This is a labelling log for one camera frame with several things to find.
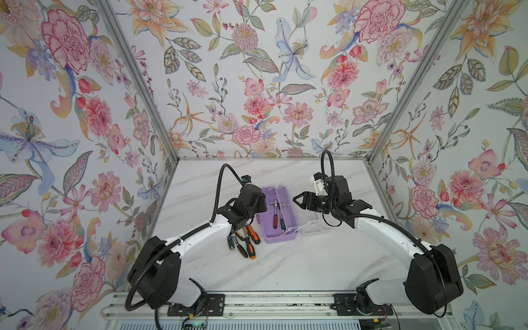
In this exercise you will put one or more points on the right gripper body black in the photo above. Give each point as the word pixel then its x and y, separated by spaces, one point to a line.
pixel 324 205

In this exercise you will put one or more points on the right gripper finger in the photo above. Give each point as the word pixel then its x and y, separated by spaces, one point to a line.
pixel 304 196
pixel 303 204

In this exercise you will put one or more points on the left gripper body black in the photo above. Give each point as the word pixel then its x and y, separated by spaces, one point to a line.
pixel 259 206

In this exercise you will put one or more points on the red handled ratchet wrench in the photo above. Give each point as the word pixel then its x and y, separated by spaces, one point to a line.
pixel 275 223

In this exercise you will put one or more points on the purple plastic tool box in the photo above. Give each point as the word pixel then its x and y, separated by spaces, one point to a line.
pixel 298 221

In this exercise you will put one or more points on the green ratchet wrench with socket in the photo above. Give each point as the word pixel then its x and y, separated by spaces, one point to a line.
pixel 281 219

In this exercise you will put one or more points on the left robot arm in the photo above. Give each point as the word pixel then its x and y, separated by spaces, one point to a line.
pixel 155 275

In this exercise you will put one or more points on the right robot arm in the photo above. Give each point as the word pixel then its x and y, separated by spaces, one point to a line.
pixel 433 280

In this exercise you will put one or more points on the orange black short screwdriver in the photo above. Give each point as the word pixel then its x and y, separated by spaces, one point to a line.
pixel 253 235

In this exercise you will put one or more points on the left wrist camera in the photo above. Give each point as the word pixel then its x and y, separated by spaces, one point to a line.
pixel 246 179

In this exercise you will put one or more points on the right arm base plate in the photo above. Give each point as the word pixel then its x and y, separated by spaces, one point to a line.
pixel 352 304

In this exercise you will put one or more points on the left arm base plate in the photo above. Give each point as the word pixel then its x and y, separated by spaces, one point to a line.
pixel 206 305

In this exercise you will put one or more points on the aluminium mounting rail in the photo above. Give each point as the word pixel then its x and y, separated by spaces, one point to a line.
pixel 237 305

